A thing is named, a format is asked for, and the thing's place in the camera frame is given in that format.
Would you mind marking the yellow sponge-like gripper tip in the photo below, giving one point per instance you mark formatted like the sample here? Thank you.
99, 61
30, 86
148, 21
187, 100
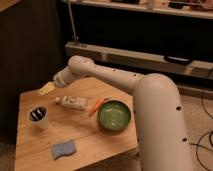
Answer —
47, 88

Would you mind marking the green ceramic bowl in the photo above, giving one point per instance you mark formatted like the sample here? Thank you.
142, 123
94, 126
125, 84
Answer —
114, 115

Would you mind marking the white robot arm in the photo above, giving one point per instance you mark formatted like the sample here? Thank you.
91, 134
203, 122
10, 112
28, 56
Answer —
159, 120

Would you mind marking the white cup with black items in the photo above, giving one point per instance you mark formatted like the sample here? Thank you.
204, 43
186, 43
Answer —
38, 117

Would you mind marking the white plastic bottle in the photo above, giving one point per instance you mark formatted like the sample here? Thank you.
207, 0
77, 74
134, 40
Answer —
71, 102

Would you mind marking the wooden table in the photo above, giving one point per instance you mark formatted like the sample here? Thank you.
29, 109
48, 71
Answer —
33, 147

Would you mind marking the orange carrot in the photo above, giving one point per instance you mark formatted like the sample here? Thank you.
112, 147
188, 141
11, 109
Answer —
96, 106

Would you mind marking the blue sponge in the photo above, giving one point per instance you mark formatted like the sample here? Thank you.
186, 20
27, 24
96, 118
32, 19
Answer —
63, 149

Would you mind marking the lower wooden shelf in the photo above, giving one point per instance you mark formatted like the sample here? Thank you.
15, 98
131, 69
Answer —
140, 60

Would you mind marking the wooden shelf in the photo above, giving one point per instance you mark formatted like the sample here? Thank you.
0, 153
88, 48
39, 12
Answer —
140, 60
147, 7

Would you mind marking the metal stand pole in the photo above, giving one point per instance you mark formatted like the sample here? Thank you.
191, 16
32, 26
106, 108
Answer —
75, 37

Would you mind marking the upper wooden shelf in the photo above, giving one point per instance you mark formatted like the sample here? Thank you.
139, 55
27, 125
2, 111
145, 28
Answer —
147, 7

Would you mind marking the black handle on shelf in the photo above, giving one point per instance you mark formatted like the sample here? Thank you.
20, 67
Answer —
177, 61

